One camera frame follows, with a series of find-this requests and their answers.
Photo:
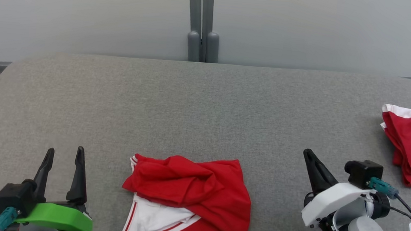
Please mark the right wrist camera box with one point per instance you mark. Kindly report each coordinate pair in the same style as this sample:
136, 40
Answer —
364, 172

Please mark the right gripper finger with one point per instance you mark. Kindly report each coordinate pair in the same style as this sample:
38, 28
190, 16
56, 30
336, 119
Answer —
313, 179
324, 176

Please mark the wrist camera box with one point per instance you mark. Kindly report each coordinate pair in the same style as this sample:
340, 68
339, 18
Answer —
12, 197
364, 172

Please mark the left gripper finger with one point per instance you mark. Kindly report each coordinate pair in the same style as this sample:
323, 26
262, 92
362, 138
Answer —
43, 179
78, 186

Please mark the grey partition post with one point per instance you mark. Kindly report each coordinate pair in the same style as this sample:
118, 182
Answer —
193, 47
212, 49

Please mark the red white lettered jersey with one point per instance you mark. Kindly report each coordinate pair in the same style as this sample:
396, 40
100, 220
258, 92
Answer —
191, 188

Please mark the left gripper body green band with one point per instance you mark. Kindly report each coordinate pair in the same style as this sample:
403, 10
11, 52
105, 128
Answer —
59, 218

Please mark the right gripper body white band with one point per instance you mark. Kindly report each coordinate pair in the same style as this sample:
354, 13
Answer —
328, 200

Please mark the grey fabric sofa cushion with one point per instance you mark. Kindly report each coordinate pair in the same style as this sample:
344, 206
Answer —
209, 112

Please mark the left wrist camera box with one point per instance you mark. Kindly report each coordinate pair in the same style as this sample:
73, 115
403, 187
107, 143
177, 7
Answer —
12, 197

